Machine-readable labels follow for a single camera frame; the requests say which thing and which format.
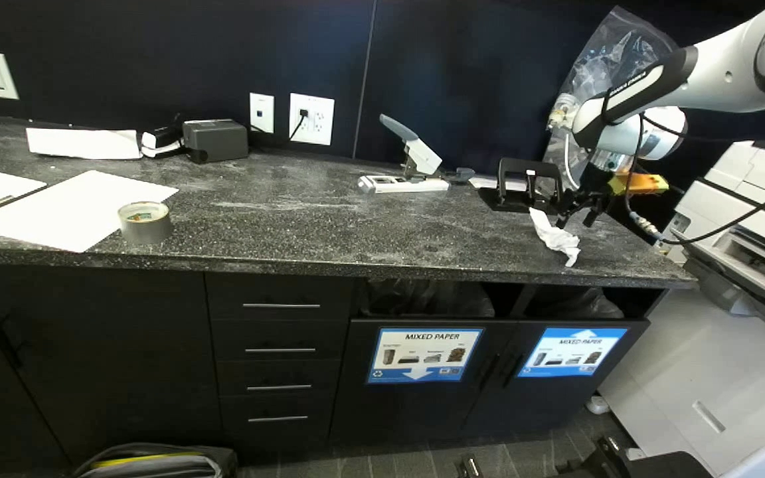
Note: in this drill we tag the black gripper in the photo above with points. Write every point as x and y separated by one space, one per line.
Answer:
594 200

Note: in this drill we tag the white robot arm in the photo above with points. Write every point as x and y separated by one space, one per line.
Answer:
722 73

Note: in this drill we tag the right bin door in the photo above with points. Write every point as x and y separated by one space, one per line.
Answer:
509 404

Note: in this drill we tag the bin door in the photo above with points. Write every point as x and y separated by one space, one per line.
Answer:
509 404
394 415

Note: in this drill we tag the left bin door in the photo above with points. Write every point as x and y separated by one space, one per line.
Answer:
394 415

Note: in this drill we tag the grey hole puncher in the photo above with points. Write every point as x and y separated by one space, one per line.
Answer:
521 183

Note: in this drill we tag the right mixed paper sign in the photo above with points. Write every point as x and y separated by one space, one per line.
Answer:
568 351

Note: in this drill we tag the mixed paper sign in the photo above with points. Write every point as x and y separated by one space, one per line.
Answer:
410 353
568 351

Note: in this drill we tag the clear plastic bag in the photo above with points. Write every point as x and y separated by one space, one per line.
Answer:
607 111

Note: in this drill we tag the left mixed paper sign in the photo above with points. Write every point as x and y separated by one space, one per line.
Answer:
410 353

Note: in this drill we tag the grey office printer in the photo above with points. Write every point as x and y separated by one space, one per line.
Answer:
697 375

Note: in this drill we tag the black drawer stack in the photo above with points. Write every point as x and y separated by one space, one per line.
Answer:
277 353

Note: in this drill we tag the black power adapter box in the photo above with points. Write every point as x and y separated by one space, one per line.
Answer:
216 139

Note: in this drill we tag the white flat paper sheet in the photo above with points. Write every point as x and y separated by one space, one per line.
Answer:
74 213

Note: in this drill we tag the white folded paper stack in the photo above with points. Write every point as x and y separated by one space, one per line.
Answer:
89 143

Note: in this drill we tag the black cabinet door left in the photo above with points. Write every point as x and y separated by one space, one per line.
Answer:
111 357

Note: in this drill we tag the white wall outlet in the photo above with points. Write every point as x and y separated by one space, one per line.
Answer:
311 118

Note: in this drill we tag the white data wall plate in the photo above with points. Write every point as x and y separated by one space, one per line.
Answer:
264 111

